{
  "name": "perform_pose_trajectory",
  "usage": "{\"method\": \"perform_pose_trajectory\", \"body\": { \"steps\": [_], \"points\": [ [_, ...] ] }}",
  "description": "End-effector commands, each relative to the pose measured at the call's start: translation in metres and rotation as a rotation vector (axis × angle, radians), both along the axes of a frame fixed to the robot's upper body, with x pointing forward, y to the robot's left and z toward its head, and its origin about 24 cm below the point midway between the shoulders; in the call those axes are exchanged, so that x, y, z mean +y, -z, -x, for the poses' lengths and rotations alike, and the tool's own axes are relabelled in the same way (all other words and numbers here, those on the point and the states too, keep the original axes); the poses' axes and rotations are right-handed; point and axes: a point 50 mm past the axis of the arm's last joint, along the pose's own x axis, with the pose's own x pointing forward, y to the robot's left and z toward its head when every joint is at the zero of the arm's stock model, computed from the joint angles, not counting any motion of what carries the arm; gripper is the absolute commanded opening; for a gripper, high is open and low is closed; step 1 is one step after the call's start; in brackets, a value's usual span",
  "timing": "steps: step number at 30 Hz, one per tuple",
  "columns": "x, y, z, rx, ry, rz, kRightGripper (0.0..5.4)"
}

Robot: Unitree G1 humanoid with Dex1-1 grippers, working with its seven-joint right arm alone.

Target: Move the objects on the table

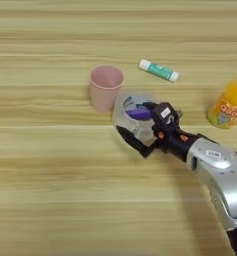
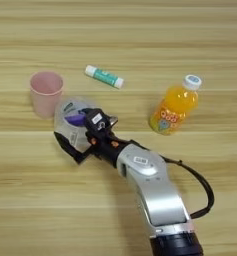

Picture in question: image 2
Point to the clear packing tape roll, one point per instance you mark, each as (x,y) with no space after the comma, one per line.
(70,115)

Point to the black box with white label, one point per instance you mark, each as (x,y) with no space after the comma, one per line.
(96,119)

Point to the green white glue stick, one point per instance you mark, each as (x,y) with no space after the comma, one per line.
(105,76)

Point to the pink plastic cup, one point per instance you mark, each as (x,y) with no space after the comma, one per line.
(46,95)

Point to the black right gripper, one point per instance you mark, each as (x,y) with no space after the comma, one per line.
(106,148)

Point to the orange juice bottle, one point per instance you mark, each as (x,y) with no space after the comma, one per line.
(175,110)

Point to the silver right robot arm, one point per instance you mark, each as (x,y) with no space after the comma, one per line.
(156,190)

